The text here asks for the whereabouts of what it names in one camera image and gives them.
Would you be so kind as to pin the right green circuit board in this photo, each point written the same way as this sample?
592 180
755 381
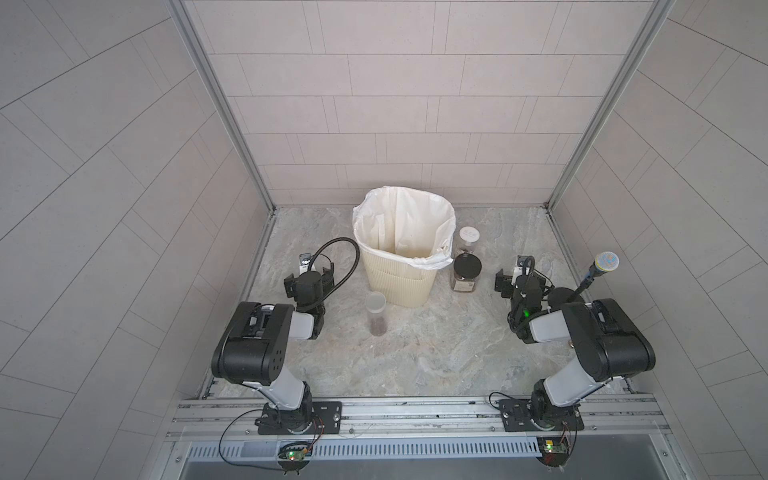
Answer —
555 452

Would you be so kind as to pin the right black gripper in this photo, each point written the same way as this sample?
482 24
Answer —
504 283

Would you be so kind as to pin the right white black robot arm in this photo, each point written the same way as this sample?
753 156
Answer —
606 342

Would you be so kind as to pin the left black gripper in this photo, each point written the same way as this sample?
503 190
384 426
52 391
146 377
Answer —
308 282

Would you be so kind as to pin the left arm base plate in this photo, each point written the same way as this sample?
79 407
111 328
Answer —
322 417

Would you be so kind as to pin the black lidded glass jar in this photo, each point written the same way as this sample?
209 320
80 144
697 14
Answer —
466 270

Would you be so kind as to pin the white plastic bin liner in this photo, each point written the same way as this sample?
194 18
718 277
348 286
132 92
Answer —
407 226

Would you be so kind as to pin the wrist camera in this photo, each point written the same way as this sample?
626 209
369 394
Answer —
523 265
305 264

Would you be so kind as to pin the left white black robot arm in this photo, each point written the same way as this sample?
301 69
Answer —
253 349

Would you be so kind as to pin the aluminium mounting rail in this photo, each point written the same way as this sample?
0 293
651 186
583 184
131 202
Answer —
404 417

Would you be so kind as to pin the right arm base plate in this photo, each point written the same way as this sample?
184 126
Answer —
538 415

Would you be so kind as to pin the black stand with round top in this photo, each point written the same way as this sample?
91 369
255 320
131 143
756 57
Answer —
603 263

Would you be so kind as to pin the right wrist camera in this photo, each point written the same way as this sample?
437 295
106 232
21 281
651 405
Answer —
523 265

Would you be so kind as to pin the cream woven waste bin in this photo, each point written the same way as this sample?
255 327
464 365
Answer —
390 272

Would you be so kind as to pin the white lidded glass jar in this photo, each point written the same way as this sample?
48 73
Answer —
468 239

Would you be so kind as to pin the left green circuit board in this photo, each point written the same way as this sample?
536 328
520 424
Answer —
295 452

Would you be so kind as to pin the green circuit board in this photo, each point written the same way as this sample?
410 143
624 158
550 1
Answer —
295 452
555 452

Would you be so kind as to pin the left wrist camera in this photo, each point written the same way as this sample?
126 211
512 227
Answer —
305 264

